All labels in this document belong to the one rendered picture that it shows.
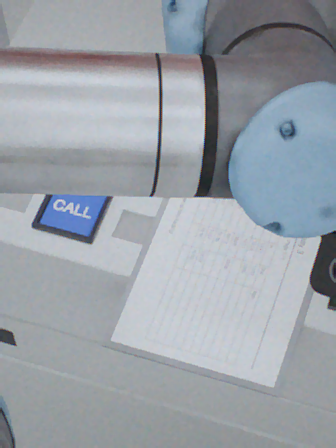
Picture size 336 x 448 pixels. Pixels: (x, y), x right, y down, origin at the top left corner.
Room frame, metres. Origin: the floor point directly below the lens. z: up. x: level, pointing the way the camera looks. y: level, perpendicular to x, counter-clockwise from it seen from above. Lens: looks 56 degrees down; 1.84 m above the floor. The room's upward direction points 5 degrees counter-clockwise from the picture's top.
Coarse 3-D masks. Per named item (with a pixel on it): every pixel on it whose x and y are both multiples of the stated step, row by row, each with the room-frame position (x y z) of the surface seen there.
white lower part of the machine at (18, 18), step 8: (0, 0) 1.30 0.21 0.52; (8, 0) 1.29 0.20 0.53; (16, 0) 1.29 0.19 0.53; (24, 0) 1.28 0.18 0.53; (32, 0) 1.28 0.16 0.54; (8, 8) 1.29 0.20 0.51; (16, 8) 1.29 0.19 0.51; (24, 8) 1.28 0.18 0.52; (8, 16) 1.30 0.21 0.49; (16, 16) 1.29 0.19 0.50; (24, 16) 1.28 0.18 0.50; (8, 24) 1.30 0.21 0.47; (16, 24) 1.29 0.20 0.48; (8, 32) 1.30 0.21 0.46; (16, 32) 1.29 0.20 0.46
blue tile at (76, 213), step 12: (48, 204) 0.62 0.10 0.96; (60, 204) 0.62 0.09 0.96; (72, 204) 0.61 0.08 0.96; (84, 204) 0.61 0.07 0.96; (96, 204) 0.61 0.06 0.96; (48, 216) 0.60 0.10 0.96; (60, 216) 0.60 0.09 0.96; (72, 216) 0.60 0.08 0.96; (84, 216) 0.60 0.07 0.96; (96, 216) 0.60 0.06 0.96; (72, 228) 0.59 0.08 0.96; (84, 228) 0.59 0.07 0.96
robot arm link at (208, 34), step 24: (168, 0) 0.51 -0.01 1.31; (192, 0) 0.51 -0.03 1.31; (216, 0) 0.51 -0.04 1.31; (240, 0) 0.50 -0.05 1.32; (264, 0) 0.49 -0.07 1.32; (288, 0) 0.49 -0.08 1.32; (312, 0) 0.50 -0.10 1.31; (168, 24) 0.50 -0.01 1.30; (192, 24) 0.49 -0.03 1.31; (216, 24) 0.49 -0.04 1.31; (240, 24) 0.47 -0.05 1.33; (264, 24) 0.46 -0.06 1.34; (312, 24) 0.47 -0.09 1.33; (168, 48) 0.50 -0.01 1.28; (192, 48) 0.48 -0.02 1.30; (216, 48) 0.47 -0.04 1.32
